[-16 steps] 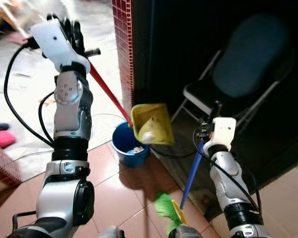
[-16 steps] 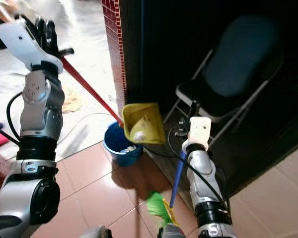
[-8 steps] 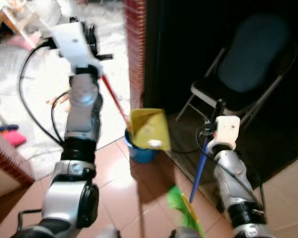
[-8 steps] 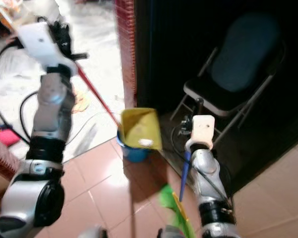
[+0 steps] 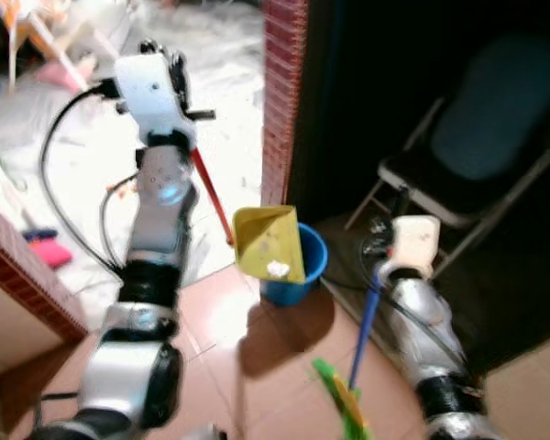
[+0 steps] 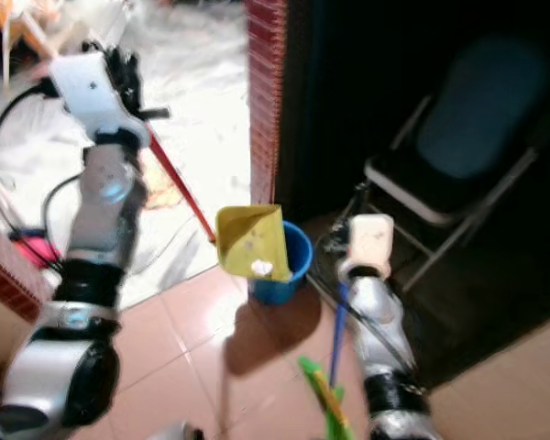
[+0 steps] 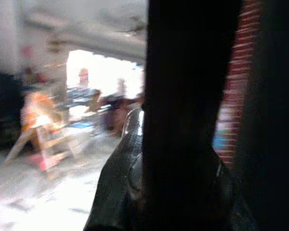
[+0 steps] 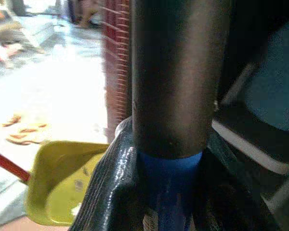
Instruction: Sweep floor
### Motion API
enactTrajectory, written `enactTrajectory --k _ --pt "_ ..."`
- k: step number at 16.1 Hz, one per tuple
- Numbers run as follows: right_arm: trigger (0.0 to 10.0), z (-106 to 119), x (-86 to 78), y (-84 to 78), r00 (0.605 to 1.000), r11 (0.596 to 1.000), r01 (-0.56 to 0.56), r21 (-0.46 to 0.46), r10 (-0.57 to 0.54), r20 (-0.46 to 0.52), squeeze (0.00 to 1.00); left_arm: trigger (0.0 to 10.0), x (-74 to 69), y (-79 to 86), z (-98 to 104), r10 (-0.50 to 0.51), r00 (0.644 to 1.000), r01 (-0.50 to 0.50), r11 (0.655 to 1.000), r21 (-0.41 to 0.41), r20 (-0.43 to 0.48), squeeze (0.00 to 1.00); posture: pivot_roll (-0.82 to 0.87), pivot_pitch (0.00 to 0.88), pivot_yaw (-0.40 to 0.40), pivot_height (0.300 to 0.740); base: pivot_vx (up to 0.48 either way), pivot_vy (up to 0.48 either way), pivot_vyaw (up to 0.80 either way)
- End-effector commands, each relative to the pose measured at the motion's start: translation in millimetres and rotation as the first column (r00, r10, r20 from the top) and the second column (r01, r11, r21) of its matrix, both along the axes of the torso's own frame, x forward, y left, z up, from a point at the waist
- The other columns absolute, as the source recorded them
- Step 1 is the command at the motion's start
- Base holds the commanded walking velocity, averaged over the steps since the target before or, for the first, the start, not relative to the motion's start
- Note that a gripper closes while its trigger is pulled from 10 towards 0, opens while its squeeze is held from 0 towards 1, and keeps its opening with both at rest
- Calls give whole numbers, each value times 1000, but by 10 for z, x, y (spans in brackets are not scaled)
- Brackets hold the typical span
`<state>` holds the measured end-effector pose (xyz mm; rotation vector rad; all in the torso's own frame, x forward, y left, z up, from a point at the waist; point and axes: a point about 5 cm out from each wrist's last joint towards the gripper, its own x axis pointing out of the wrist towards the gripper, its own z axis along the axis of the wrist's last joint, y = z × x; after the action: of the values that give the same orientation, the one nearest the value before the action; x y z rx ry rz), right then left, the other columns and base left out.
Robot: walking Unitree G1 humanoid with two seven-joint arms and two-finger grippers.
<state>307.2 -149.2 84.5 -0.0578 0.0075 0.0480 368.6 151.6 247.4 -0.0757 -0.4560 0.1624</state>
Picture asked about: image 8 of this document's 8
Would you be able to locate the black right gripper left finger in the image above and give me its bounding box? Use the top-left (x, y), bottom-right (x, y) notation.
top-left (68, 117), bottom-right (141, 231)

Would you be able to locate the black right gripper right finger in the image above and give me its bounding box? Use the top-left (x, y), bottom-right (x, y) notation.
top-left (194, 134), bottom-right (280, 231)

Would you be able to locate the yellow dustpan with red handle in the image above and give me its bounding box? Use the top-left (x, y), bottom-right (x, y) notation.
top-left (0, 140), bottom-right (111, 227)

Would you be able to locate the green broom with blue handle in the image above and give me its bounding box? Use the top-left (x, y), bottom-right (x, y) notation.
top-left (129, 0), bottom-right (231, 231)

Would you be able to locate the orange crumpled cloth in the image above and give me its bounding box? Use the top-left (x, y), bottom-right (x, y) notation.
top-left (0, 114), bottom-right (49, 147)

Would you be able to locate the dark folding chair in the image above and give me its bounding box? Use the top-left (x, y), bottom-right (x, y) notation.
top-left (211, 13), bottom-right (289, 231)

